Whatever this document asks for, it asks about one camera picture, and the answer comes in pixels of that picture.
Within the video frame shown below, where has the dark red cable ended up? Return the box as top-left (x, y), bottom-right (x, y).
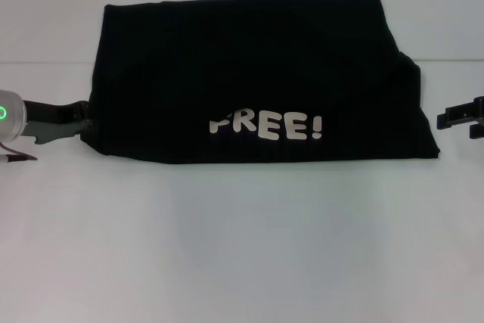
top-left (0, 141), bottom-right (39, 164)

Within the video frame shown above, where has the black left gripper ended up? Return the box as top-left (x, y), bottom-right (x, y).
top-left (22, 99), bottom-right (95, 147)

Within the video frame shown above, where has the black shirt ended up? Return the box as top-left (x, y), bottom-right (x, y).
top-left (87, 0), bottom-right (442, 165)

